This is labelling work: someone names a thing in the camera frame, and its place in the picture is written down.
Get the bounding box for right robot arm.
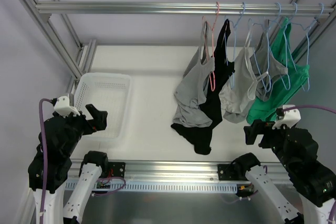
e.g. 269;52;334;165
226;120;335;223

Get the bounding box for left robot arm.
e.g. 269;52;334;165
28;104;109;223

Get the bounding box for aluminium frame posts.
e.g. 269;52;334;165
19;0;98;93

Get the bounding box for pink hanger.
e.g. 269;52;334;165
202;2;220;92

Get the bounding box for aluminium hanging rail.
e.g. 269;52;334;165
35;1;335;17

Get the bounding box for dark grey tank top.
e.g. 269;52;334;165
250;19;288;102

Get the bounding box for black tank top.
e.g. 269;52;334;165
171;19;234;155

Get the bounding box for green tank top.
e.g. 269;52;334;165
246;18;310;124

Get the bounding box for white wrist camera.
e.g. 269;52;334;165
54;93;80;117
272;104;301;130

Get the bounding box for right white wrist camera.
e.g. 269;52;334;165
272;104;301;130

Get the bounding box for white tank top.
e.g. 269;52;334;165
219;28;268;124

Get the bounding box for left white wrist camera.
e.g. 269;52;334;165
54;93;80;117

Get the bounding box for white plastic basket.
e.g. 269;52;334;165
74;72;132;146

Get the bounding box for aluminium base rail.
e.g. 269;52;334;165
31;159;316;183

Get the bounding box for white slotted cable duct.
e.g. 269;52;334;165
64;180;238;194

